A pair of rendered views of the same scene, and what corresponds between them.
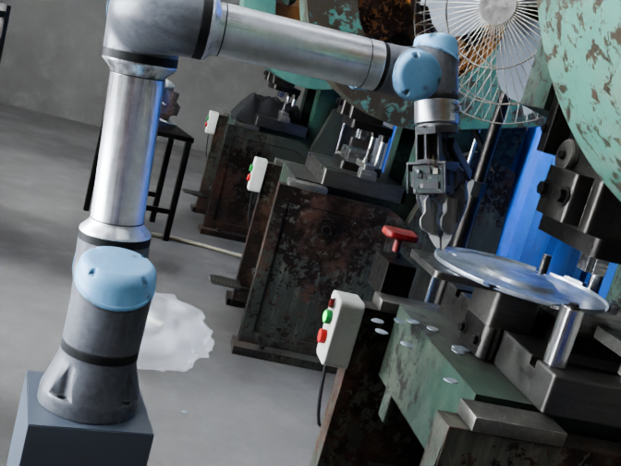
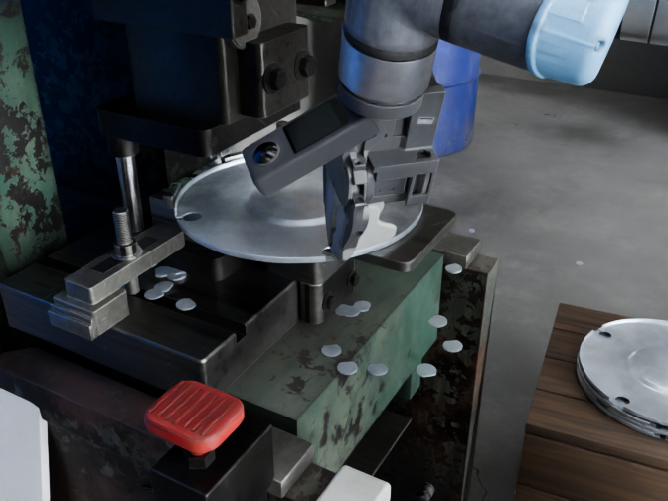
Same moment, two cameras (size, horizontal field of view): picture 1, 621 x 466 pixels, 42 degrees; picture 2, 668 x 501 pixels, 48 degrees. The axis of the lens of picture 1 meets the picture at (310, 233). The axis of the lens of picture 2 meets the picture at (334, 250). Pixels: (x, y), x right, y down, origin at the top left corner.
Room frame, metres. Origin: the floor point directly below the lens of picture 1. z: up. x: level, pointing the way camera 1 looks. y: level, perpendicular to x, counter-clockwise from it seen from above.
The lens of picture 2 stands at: (1.87, 0.22, 1.16)
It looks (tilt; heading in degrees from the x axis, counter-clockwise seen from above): 29 degrees down; 223
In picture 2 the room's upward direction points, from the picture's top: straight up
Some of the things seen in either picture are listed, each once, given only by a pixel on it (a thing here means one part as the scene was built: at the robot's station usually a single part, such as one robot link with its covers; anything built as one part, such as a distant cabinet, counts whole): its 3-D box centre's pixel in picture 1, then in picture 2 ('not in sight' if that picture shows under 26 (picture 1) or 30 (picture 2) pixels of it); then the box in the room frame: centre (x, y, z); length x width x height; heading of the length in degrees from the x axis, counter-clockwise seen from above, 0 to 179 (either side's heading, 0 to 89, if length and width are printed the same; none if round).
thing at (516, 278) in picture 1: (519, 277); (299, 200); (1.31, -0.35, 0.78); 0.29 x 0.29 x 0.01
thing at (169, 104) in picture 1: (140, 150); not in sight; (4.11, 0.96, 0.40); 0.45 x 0.40 x 0.79; 25
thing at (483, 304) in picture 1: (480, 310); (335, 258); (1.30, -0.31, 0.72); 0.25 x 0.14 x 0.14; 103
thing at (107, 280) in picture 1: (111, 298); not in sight; (1.16, 0.26, 0.62); 0.13 x 0.12 x 0.14; 18
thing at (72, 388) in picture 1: (94, 371); not in sight; (1.15, 0.26, 0.50); 0.15 x 0.15 x 0.10
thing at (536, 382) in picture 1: (566, 352); (220, 253); (1.34, -0.48, 0.68); 0.45 x 0.30 x 0.06; 13
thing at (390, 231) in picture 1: (396, 248); (198, 442); (1.61, -0.18, 0.72); 0.07 x 0.06 x 0.08; 103
